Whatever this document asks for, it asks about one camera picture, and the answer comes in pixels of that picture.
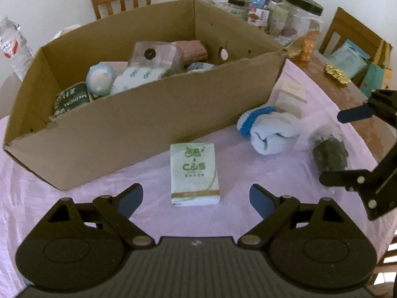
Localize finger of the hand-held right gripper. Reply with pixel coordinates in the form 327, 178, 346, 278
319, 143, 397, 221
337, 89, 397, 124

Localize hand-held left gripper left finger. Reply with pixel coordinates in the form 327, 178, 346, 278
43, 183, 156, 251

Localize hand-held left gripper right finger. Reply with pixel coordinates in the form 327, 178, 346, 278
237, 183, 347, 250

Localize clear bag dried green herbs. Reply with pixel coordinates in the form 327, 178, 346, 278
305, 123, 349, 174

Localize white green tissue pack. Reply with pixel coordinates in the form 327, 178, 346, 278
170, 143, 221, 206

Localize large cardboard box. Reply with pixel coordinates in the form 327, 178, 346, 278
2, 0, 287, 191

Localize dark green medical pack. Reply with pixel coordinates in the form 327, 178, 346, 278
50, 81, 94, 118

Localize white blue ball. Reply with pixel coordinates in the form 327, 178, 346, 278
86, 64, 117, 95

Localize clear bag with black dot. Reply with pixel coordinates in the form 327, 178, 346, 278
129, 41, 177, 70

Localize teal box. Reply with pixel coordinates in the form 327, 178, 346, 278
360, 62, 393, 97

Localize pale teal bag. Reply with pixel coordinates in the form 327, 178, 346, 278
327, 40, 371, 79

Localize small cream box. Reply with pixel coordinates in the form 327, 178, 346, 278
274, 79, 307, 118

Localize light blue rolled sock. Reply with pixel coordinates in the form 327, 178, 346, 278
236, 106, 303, 156

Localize orange snack pack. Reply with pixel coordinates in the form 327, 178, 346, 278
299, 30, 321, 61

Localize clear jar black lid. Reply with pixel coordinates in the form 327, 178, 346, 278
273, 0, 324, 42

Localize white green-print pouch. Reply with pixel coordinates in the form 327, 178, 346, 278
110, 65, 166, 95

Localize red label snack pack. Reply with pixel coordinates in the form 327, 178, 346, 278
247, 8, 270, 27

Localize small jar dark lid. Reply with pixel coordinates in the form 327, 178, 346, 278
227, 0, 249, 22

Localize white tissue bundle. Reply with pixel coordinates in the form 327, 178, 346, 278
51, 23, 81, 41

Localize clear plastic water bottle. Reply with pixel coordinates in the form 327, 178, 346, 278
0, 15, 34, 81

